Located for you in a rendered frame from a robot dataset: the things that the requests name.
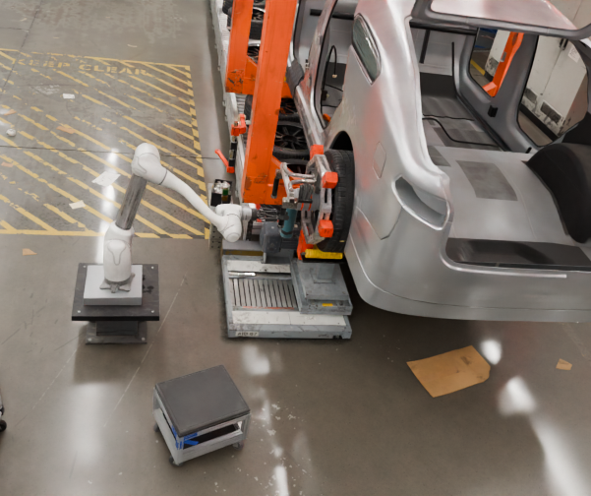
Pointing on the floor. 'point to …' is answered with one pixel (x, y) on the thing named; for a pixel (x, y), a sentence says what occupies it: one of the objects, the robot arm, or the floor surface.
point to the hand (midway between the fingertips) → (282, 216)
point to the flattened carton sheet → (450, 371)
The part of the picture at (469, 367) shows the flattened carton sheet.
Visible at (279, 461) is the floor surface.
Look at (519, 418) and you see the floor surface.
